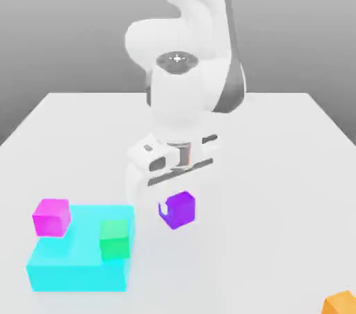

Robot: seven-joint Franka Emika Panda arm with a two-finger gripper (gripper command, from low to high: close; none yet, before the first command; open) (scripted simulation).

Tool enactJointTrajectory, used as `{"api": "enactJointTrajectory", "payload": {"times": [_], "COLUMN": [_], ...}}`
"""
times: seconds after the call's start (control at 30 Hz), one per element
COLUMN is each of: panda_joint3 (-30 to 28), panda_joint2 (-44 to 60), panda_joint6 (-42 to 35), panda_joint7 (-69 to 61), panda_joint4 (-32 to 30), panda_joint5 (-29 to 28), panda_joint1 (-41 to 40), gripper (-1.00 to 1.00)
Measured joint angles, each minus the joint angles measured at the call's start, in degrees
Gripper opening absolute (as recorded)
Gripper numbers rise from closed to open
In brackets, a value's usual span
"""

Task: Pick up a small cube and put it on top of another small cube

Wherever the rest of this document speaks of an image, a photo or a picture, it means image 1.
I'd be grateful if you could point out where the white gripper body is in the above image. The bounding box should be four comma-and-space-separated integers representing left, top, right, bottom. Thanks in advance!
144, 152, 221, 200

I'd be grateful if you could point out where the small purple cube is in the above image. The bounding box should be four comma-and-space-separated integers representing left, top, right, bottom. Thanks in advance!
157, 190, 196, 230

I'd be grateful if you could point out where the small green cube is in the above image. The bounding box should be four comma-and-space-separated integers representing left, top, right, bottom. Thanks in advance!
99, 218, 131, 262

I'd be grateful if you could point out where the small magenta cube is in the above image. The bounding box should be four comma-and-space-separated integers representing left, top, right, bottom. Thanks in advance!
31, 198, 72, 239

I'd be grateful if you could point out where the small orange cube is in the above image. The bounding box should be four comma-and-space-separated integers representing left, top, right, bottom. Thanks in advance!
321, 290, 356, 314

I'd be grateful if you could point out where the large cyan box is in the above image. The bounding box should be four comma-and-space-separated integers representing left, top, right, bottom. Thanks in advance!
26, 204, 136, 293

